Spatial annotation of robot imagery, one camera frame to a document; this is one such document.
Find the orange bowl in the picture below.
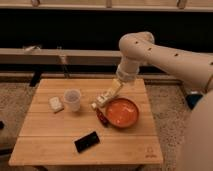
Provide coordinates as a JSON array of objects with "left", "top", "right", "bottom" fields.
[{"left": 105, "top": 98, "right": 139, "bottom": 128}]

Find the blue object on floor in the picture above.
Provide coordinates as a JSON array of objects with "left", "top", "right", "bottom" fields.
[{"left": 186, "top": 94, "right": 202, "bottom": 109}]

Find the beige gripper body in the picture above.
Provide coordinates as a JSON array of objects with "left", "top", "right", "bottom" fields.
[{"left": 116, "top": 66, "right": 137, "bottom": 83}]

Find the wooden table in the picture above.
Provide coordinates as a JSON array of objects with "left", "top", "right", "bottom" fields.
[{"left": 9, "top": 79, "right": 163, "bottom": 166}]

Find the small white box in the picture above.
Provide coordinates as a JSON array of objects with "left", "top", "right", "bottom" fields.
[{"left": 49, "top": 97, "right": 64, "bottom": 113}]

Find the long wooden bench rail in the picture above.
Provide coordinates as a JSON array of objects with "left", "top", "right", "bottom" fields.
[{"left": 0, "top": 47, "right": 213, "bottom": 69}]

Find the dark red utensil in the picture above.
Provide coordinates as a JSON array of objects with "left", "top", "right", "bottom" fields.
[{"left": 96, "top": 108, "right": 108, "bottom": 127}]

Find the translucent plastic cup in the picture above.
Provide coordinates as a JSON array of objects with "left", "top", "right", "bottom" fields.
[{"left": 64, "top": 89, "right": 81, "bottom": 112}]

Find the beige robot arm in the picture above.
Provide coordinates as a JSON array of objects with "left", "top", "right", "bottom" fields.
[{"left": 116, "top": 32, "right": 213, "bottom": 171}]

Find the white bottle lying down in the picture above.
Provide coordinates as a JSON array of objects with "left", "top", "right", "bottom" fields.
[{"left": 91, "top": 91, "right": 115, "bottom": 109}]

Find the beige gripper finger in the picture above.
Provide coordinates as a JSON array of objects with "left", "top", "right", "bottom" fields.
[{"left": 109, "top": 79, "right": 123, "bottom": 97}]

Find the black rectangular device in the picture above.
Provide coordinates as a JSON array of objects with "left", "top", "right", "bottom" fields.
[{"left": 74, "top": 131, "right": 100, "bottom": 153}]

